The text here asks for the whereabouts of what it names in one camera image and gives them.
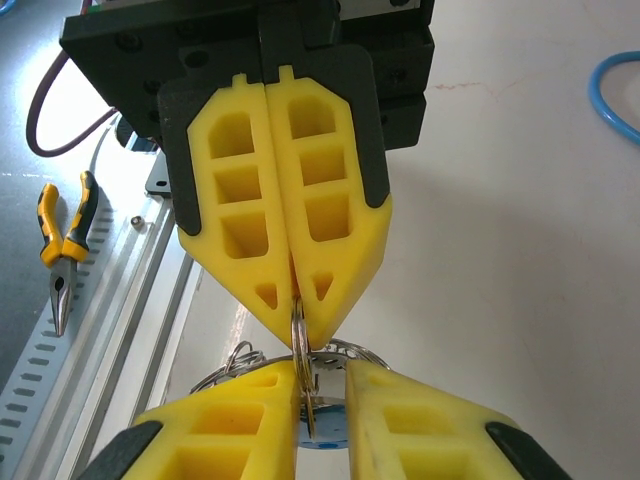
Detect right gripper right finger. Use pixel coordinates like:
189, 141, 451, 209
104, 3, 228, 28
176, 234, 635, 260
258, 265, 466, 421
344, 359, 574, 480

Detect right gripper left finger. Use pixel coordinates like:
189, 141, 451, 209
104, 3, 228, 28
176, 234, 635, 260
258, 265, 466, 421
84, 359, 301, 480

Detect metal keyring holder plate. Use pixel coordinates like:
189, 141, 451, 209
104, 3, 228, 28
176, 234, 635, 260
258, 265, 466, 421
189, 337, 391, 396

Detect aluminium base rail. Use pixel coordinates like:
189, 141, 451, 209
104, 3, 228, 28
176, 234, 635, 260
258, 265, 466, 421
59, 144, 206, 480

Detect blue stethoscope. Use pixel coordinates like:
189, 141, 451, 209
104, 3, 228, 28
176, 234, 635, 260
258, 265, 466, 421
587, 49, 640, 149

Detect yellow black pliers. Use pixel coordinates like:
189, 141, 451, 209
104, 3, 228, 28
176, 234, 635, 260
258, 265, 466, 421
37, 170, 100, 337

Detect grey slotted cable duct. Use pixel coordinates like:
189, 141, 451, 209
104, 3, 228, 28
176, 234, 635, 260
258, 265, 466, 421
0, 197, 121, 480

